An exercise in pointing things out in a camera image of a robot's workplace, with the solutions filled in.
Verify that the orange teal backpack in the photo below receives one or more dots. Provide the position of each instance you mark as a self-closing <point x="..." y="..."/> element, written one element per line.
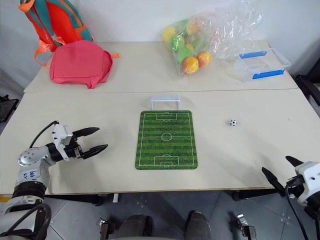
<point x="60" y="22"/>

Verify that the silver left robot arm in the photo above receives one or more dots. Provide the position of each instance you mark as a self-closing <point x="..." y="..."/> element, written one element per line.
<point x="30" y="172"/>

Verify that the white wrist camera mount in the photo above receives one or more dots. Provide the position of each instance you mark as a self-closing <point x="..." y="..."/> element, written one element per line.
<point x="310" y="178"/>
<point x="61" y="136"/>

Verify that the miniature soccer ball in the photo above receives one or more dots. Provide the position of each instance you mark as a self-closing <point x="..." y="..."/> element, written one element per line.
<point x="232" y="123"/>

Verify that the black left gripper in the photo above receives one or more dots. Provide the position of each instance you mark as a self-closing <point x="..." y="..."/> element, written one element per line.
<point x="73" y="151"/>

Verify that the dark rounded shape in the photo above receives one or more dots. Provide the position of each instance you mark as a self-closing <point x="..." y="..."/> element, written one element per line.
<point x="198" y="226"/>

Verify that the orange yellow toy fruit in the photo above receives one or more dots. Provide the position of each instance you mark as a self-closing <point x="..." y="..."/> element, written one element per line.
<point x="196" y="26"/>

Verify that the pink fabric bag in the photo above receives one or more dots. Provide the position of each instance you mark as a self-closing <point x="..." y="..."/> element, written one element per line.
<point x="80" y="63"/>

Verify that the black crate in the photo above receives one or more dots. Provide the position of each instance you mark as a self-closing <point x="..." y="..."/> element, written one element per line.
<point x="7" y="107"/>

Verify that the green toy fruit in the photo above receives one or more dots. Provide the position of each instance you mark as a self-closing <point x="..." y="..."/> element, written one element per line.
<point x="177" y="43"/>
<point x="184" y="54"/>

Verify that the red yellow toy peach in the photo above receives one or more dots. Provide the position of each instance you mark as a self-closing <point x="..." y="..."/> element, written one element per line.
<point x="205" y="59"/>
<point x="190" y="65"/>

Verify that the black equipment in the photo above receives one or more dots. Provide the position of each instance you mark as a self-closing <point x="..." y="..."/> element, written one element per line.
<point x="310" y="86"/>

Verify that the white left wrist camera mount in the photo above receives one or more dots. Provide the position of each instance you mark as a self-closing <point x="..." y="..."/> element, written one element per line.
<point x="61" y="136"/>

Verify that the clear plastic bag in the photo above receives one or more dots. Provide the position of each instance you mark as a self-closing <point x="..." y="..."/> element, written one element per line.
<point x="232" y="27"/>

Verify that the clear box with blue tape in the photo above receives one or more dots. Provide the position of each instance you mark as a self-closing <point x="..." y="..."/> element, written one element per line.
<point x="261" y="65"/>

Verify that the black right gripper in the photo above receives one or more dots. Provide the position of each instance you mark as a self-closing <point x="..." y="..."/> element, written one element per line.
<point x="295" y="186"/>

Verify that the green soccer field mat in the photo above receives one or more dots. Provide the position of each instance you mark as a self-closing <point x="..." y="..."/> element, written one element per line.
<point x="166" y="147"/>

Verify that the small white goal frame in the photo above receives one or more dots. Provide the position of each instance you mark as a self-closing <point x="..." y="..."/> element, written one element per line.
<point x="165" y="99"/>

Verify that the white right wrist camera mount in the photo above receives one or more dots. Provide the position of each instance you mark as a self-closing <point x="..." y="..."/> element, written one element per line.
<point x="310" y="178"/>

